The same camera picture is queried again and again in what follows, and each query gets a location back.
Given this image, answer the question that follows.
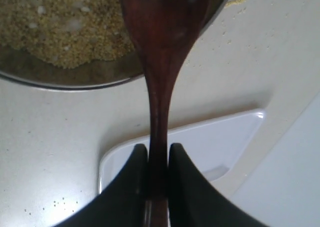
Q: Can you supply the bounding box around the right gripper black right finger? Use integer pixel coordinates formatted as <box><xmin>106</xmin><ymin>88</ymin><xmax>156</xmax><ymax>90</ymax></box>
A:
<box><xmin>168</xmin><ymin>143</ymin><xmax>266</xmax><ymax>227</ymax></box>

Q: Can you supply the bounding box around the yellow millet grain in bowl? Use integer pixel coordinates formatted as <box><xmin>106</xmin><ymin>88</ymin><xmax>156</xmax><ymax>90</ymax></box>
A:
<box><xmin>0</xmin><ymin>0</ymin><xmax>134</xmax><ymax>69</ymax></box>

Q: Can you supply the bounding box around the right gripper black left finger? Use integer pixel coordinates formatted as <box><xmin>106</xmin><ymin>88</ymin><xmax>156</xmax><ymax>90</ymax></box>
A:
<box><xmin>57</xmin><ymin>144</ymin><xmax>148</xmax><ymax>227</ymax></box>

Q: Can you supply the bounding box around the steel bowl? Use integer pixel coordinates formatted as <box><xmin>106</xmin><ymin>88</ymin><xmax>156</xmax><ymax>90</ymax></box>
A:
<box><xmin>0</xmin><ymin>0</ymin><xmax>238</xmax><ymax>91</ymax></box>

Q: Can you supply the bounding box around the white plastic tray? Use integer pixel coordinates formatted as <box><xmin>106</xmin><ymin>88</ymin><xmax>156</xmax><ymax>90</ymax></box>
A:
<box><xmin>97</xmin><ymin>109</ymin><xmax>266</xmax><ymax>193</ymax></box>

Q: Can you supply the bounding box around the dark red wooden spoon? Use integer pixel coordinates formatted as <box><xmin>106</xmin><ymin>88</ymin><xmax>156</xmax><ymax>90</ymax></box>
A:
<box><xmin>120</xmin><ymin>0</ymin><xmax>210</xmax><ymax>227</ymax></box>

